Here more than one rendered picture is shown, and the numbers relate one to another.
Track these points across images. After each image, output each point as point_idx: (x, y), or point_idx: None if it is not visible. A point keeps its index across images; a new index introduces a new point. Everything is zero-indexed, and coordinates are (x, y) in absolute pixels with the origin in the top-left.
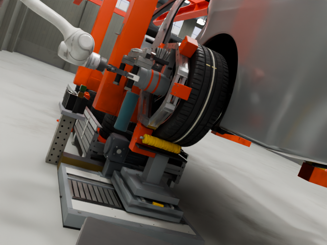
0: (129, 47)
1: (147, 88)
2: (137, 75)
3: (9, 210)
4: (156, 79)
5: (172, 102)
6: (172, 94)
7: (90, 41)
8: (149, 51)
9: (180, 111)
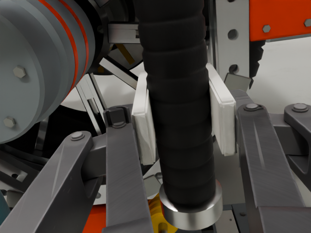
0: None
1: (70, 92)
2: (24, 70)
3: None
4: (76, 26)
5: (230, 66)
6: (287, 34)
7: None
8: None
9: (253, 73)
